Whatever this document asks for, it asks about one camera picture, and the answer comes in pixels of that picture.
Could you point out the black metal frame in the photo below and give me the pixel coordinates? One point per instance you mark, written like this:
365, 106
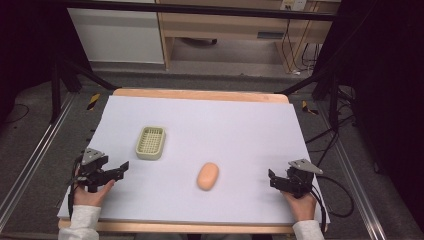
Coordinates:
200, 10

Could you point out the person's left hand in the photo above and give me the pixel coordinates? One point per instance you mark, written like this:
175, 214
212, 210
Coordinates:
92, 194

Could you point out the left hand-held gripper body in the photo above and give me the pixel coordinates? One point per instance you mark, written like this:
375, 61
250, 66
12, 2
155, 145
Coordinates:
92, 171

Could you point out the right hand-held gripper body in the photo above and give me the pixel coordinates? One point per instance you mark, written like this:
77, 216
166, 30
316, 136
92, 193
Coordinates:
297, 178

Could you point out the white cabinet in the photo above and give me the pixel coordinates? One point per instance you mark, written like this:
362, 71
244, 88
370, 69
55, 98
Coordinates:
116, 35

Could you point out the wooden desk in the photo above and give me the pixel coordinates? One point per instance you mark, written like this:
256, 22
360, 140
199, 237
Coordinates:
233, 25

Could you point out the yellow black striped marker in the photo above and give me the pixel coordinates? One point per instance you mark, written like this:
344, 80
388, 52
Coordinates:
308, 108
93, 101

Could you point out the aluminium rail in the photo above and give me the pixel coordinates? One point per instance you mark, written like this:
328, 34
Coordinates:
358, 190
31, 151

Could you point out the orange soap bar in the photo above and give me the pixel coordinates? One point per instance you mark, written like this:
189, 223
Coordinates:
207, 176

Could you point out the white paper sheet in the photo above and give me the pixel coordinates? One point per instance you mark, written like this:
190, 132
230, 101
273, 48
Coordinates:
213, 140

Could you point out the white wall socket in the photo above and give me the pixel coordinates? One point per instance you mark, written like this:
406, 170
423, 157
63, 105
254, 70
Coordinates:
293, 4

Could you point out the person's right hand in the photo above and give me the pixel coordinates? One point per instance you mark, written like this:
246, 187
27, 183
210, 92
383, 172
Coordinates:
301, 206

